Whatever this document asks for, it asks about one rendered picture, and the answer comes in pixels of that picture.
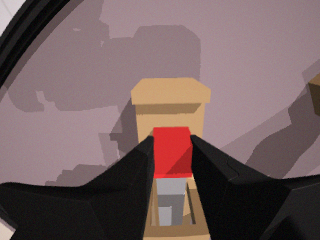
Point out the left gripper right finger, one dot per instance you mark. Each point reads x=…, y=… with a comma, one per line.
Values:
x=241, y=203

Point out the red cube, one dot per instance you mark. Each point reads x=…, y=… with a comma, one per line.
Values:
x=172, y=152

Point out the small tan wooden block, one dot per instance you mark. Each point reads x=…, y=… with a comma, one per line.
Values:
x=314, y=86

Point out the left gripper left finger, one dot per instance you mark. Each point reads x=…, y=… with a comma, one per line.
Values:
x=112, y=206

